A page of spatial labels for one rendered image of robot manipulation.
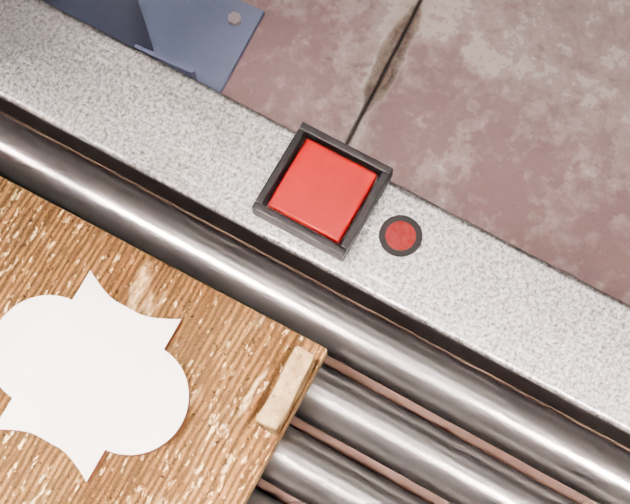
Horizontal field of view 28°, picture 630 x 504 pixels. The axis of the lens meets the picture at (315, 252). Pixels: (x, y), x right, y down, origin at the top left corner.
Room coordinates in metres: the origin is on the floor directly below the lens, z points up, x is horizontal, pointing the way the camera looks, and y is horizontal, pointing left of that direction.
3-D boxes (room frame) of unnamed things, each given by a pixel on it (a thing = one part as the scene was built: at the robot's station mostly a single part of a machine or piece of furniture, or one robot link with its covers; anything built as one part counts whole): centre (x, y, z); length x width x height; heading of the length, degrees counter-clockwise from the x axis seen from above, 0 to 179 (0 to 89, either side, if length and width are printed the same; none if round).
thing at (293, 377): (0.15, 0.02, 0.95); 0.06 x 0.02 x 0.03; 149
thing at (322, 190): (0.30, -0.01, 0.92); 0.06 x 0.06 x 0.01; 58
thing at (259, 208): (0.30, -0.01, 0.92); 0.08 x 0.08 x 0.02; 58
